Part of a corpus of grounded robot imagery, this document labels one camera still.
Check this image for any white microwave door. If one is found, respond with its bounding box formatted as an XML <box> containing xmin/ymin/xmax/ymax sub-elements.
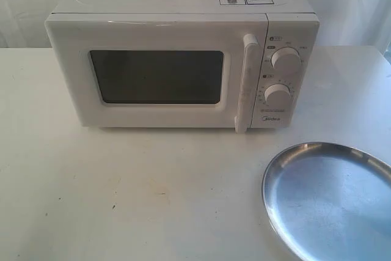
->
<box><xmin>45</xmin><ymin>13</ymin><xmax>268</xmax><ymax>133</ymax></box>

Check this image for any white microwave oven body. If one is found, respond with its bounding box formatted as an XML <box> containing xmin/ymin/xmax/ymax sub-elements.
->
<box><xmin>51</xmin><ymin>0</ymin><xmax>319</xmax><ymax>129</ymax></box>

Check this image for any lower white control knob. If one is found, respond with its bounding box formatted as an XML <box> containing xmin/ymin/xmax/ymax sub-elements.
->
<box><xmin>264</xmin><ymin>84</ymin><xmax>291</xmax><ymax>107</ymax></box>

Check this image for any white control knob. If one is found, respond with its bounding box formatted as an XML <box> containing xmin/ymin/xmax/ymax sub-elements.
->
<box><xmin>264</xmin><ymin>84</ymin><xmax>291</xmax><ymax>107</ymax></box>
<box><xmin>271</xmin><ymin>47</ymin><xmax>301</xmax><ymax>73</ymax></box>

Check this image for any upper white control knob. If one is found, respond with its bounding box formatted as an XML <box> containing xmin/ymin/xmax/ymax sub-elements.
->
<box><xmin>271</xmin><ymin>47</ymin><xmax>301</xmax><ymax>73</ymax></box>

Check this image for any round stainless steel tray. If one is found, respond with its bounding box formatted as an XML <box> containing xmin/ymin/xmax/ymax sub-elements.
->
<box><xmin>261</xmin><ymin>142</ymin><xmax>390</xmax><ymax>260</ymax></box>

